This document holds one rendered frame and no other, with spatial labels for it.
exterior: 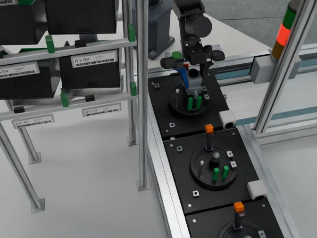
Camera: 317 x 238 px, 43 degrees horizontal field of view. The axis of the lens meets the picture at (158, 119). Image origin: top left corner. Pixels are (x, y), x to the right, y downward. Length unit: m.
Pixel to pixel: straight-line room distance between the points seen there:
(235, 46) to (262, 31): 1.46
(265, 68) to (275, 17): 2.21
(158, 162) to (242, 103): 0.40
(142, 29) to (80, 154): 0.68
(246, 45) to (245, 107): 0.38
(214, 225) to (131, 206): 0.27
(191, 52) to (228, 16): 2.09
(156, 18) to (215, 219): 0.74
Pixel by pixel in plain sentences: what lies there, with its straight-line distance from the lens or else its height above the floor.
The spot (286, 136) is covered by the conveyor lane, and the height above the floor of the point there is 0.91.
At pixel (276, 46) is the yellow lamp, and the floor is 1.29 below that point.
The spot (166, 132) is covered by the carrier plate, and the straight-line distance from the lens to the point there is 1.24.
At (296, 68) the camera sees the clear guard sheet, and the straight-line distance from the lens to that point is 1.13.
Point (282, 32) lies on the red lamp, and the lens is 1.04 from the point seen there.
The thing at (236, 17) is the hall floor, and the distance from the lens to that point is 3.22.
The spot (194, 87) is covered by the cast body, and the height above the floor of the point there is 1.07.
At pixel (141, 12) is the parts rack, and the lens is 0.74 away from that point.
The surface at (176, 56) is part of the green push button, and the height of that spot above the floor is 0.97.
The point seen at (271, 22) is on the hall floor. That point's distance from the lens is 3.25.
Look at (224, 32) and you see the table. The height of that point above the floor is 0.86.
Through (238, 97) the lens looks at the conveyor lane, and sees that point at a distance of 1.44.
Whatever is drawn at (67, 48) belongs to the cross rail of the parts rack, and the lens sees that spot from 0.77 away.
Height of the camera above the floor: 2.00
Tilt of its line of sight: 54 degrees down
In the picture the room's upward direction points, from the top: 3 degrees clockwise
